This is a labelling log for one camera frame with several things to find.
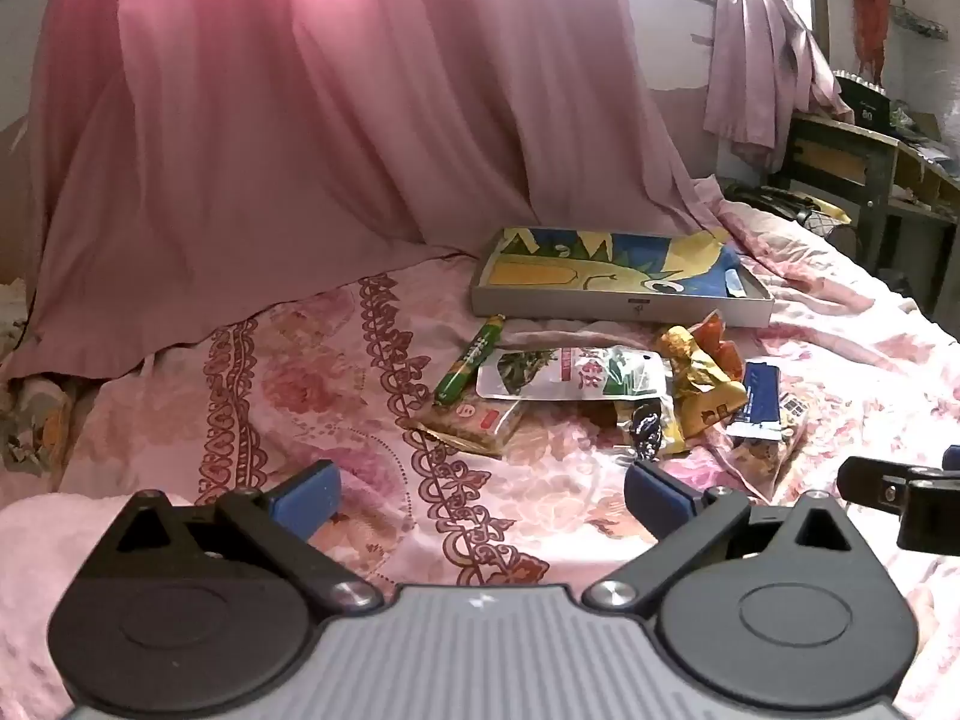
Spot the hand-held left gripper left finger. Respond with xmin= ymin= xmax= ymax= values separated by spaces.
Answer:
xmin=71 ymin=460 xmax=383 ymax=614

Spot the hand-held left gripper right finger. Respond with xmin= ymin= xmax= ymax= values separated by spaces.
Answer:
xmin=585 ymin=457 xmax=886 ymax=612

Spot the dark candy wrapper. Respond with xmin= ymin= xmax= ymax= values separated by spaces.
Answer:
xmin=628 ymin=399 xmax=667 ymax=460

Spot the gold snack packet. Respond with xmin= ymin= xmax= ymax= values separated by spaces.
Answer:
xmin=656 ymin=324 xmax=749 ymax=437

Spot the clear plastic snack bag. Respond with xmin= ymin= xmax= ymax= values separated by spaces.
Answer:
xmin=711 ymin=390 xmax=816 ymax=505

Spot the blue snack packet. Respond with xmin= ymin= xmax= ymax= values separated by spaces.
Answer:
xmin=724 ymin=361 xmax=782 ymax=440

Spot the white green snack pouch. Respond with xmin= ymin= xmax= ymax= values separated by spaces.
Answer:
xmin=476 ymin=345 xmax=670 ymax=401

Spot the orange snack packet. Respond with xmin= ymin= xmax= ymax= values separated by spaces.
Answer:
xmin=690 ymin=311 xmax=743 ymax=383

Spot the brown cracker packet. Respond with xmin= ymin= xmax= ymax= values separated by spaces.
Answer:
xmin=405 ymin=397 xmax=530 ymax=458

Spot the grey cardboard box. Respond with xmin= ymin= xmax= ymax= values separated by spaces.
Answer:
xmin=470 ymin=227 xmax=775 ymax=329

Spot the green sausage stick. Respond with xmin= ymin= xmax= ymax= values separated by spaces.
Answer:
xmin=433 ymin=315 xmax=508 ymax=407

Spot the floral pink blanket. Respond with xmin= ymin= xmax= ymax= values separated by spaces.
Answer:
xmin=0 ymin=176 xmax=960 ymax=720

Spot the pink fleece cloth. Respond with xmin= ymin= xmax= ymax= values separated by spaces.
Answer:
xmin=0 ymin=491 xmax=226 ymax=720

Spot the floral cloth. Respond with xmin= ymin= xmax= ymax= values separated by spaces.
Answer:
xmin=0 ymin=277 xmax=98 ymax=475

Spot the black bag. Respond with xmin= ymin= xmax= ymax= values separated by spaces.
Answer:
xmin=731 ymin=180 xmax=854 ymax=238

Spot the wooden desk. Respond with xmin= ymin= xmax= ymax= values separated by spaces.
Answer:
xmin=780 ymin=109 xmax=960 ymax=316

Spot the black box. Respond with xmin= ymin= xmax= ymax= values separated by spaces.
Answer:
xmin=832 ymin=71 xmax=895 ymax=125

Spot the pink curtain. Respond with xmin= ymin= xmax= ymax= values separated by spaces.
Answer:
xmin=0 ymin=0 xmax=743 ymax=383

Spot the hanging pink garment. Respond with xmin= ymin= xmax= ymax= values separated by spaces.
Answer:
xmin=703 ymin=0 xmax=854 ymax=166

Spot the wall hook rack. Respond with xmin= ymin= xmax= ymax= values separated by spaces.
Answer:
xmin=891 ymin=4 xmax=950 ymax=40

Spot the red wall decoration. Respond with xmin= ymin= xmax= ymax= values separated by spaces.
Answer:
xmin=847 ymin=0 xmax=898 ymax=87

